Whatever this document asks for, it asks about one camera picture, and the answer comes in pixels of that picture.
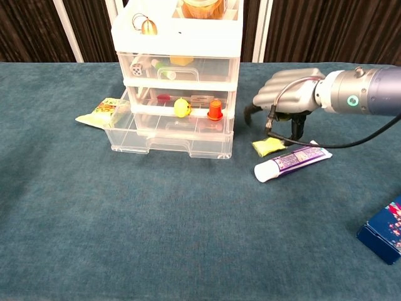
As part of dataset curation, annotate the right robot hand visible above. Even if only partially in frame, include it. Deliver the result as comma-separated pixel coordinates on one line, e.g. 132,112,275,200
244,67,326,142

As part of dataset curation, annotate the clear drawer holding duck toy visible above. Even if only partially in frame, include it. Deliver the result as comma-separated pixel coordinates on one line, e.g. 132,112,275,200
103,87,236,160

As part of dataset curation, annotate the clear drawer holding die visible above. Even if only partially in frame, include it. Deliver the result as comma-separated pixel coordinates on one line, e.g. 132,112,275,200
117,51,241,83

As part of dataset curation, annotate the white plastic drawer unit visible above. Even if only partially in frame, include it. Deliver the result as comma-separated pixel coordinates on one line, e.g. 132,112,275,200
111,0,244,139

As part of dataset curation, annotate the white purple toothpaste tube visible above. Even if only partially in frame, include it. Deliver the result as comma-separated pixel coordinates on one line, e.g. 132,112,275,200
254,140,333,183

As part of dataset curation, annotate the orange red toy cup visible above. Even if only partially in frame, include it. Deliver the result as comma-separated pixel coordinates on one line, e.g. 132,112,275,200
207,99,224,122

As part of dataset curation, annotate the yellow duck toy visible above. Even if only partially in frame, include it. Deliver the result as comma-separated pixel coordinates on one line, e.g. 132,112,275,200
174,97,192,119

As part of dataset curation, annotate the yellow block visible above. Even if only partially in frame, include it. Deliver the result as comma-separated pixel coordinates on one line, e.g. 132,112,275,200
169,55,194,66

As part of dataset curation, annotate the orange round jar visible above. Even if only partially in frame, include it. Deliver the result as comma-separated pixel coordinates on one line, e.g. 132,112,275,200
180,0,228,19

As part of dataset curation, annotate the green white tube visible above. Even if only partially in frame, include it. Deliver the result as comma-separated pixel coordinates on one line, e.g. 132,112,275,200
151,59,177,80

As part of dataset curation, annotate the dark blue printed carton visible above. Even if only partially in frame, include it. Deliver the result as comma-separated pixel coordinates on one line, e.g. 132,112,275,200
356,194,401,266

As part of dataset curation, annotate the teal table cloth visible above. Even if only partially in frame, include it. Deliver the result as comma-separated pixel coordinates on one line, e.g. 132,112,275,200
0,61,401,301

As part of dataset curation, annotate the yellow green snack bag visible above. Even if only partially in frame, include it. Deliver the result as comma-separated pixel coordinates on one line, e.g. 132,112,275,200
75,97,131,129

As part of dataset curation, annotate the white frame post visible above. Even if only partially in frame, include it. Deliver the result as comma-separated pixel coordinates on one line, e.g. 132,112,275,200
252,0,273,63
52,0,85,63
105,0,126,29

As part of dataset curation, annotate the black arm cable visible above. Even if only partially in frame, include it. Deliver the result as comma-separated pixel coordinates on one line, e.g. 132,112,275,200
265,77,401,149

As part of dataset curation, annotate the gold bell with ring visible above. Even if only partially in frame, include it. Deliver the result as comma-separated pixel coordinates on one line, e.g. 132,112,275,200
132,13,159,36

